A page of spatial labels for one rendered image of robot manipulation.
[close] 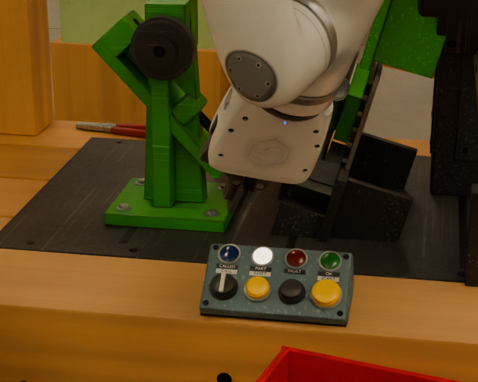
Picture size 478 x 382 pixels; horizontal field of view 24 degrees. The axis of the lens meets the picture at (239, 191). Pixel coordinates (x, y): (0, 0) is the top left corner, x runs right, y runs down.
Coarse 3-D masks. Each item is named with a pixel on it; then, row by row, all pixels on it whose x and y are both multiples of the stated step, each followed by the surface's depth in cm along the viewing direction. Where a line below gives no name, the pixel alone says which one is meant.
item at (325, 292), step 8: (320, 280) 111; (328, 280) 111; (320, 288) 110; (328, 288) 110; (336, 288) 110; (312, 296) 110; (320, 296) 110; (328, 296) 110; (336, 296) 110; (320, 304) 110; (328, 304) 109
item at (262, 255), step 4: (260, 248) 115; (264, 248) 115; (256, 252) 114; (260, 252) 114; (264, 252) 114; (268, 252) 114; (256, 256) 114; (260, 256) 114; (264, 256) 114; (268, 256) 114; (256, 260) 114; (260, 260) 114; (264, 260) 114; (268, 260) 114
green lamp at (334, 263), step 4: (328, 252) 113; (332, 252) 113; (324, 256) 113; (328, 256) 113; (332, 256) 113; (336, 256) 113; (320, 260) 113; (324, 260) 113; (328, 260) 113; (332, 260) 113; (336, 260) 113; (324, 264) 113; (328, 264) 113; (332, 264) 112; (336, 264) 113; (328, 268) 112; (332, 268) 112
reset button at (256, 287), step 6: (258, 276) 112; (252, 282) 111; (258, 282) 111; (264, 282) 111; (246, 288) 111; (252, 288) 111; (258, 288) 111; (264, 288) 111; (252, 294) 111; (258, 294) 111; (264, 294) 111
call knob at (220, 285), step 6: (216, 276) 112; (222, 276) 112; (228, 276) 112; (210, 282) 112; (216, 282) 112; (222, 282) 112; (228, 282) 112; (234, 282) 112; (216, 288) 111; (222, 288) 111; (228, 288) 111; (234, 288) 112; (216, 294) 111; (222, 294) 111; (228, 294) 111
